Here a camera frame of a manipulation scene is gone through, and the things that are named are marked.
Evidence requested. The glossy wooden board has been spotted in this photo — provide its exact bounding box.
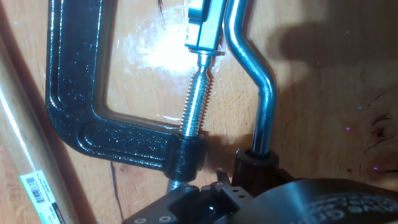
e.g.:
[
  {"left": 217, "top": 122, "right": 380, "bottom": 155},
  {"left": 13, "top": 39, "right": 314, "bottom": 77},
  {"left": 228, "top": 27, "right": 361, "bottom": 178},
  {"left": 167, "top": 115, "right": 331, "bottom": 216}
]
[{"left": 0, "top": 0, "right": 398, "bottom": 224}]

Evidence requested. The black C-clamp with screw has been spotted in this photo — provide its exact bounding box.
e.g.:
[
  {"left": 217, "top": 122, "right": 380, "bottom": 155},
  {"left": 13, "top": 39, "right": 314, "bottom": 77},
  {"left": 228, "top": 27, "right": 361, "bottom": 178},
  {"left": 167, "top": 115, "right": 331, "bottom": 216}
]
[{"left": 45, "top": 0, "right": 214, "bottom": 194}]

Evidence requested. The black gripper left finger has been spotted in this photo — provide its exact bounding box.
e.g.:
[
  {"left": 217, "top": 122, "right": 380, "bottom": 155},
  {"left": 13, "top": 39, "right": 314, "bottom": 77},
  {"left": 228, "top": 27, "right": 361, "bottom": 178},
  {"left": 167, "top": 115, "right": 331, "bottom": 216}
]
[{"left": 123, "top": 169, "right": 258, "bottom": 224}]

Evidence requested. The wooden handle claw hammer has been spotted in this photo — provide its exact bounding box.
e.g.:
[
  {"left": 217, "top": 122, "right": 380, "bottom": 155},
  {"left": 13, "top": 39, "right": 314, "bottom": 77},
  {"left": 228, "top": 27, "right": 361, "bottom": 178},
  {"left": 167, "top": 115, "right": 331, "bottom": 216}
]
[{"left": 0, "top": 34, "right": 81, "bottom": 224}]

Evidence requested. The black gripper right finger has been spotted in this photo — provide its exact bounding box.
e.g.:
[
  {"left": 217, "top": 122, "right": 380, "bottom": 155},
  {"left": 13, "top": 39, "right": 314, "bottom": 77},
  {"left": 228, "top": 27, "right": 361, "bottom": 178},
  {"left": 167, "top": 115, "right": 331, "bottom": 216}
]
[{"left": 277, "top": 169, "right": 296, "bottom": 185}]

